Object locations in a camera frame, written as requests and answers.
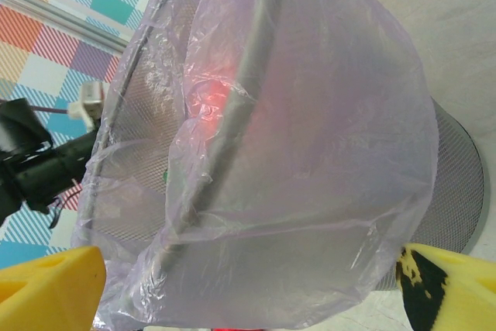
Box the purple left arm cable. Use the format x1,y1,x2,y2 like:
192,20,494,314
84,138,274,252
30,105,71,116

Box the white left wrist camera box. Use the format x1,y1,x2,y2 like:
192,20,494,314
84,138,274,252
67,81,105,130

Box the thin black left gripper wire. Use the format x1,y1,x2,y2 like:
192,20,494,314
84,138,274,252
49,185,83,229

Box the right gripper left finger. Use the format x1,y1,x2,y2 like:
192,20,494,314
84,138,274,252
0,244,108,331

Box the grey mesh waste bin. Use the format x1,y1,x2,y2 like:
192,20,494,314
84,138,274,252
79,0,486,331

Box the aluminium frame post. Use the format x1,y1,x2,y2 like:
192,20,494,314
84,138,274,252
0,0,131,55

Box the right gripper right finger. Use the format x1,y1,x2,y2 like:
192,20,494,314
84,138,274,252
394,243,496,331

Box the purple plastic bin liner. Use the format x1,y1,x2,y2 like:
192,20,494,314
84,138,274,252
71,0,441,331

